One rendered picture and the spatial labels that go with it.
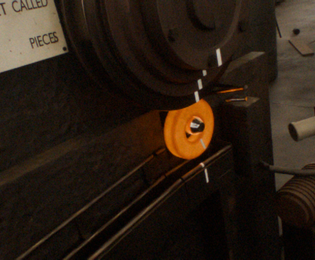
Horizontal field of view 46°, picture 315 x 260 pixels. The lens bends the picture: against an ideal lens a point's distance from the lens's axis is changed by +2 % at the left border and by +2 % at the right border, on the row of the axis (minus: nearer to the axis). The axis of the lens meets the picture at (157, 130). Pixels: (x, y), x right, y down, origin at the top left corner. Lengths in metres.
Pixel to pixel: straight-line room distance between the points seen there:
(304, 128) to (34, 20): 0.79
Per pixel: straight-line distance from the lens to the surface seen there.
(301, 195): 1.15
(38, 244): 0.82
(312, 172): 1.18
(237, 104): 1.07
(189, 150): 0.91
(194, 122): 0.88
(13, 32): 0.76
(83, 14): 0.68
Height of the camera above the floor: 1.18
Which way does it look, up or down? 23 degrees down
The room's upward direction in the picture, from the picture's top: 11 degrees counter-clockwise
